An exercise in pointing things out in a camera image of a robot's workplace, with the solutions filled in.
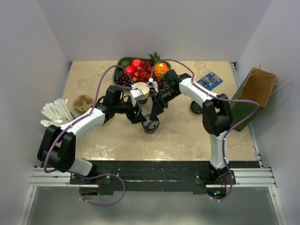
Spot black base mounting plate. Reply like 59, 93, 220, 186
66, 161, 259, 195

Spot red lychee bunch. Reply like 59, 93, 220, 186
132, 66, 152, 83

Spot aluminium frame rail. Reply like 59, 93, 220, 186
29, 167, 278, 188

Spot dark purple grape bunch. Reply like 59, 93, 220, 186
114, 73, 134, 87

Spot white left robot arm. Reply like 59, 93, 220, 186
37, 85, 147, 184

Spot black paper coffee cup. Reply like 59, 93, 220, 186
142, 126, 159, 134

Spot dark grey fruit tray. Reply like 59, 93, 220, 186
112, 56, 172, 95

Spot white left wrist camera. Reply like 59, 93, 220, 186
129, 89, 144, 106

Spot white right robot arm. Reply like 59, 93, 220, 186
150, 70, 233, 184

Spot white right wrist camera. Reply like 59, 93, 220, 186
147, 78, 159, 92

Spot white wrapped straws bundle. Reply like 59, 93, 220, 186
40, 98, 75, 127

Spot green lime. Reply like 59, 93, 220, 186
120, 59, 131, 68

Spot brown and green paper bag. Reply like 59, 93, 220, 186
230, 65, 291, 132

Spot stack of pulp carriers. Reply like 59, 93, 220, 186
73, 94, 94, 113

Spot red apple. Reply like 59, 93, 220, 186
131, 59, 146, 68
125, 65, 137, 78

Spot orange pineapple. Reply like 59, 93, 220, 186
148, 52, 170, 80

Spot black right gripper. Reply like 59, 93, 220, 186
150, 88, 180, 119

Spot stack of black lids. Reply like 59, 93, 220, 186
190, 101, 203, 115

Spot stack of paper cups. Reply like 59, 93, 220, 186
132, 82, 150, 105

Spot blue card packet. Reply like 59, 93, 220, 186
197, 72, 223, 91

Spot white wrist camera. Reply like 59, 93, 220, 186
147, 78, 159, 92
129, 89, 144, 106

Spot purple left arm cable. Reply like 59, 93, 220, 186
43, 65, 138, 207

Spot black plastic cup lid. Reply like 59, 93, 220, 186
142, 114, 159, 130

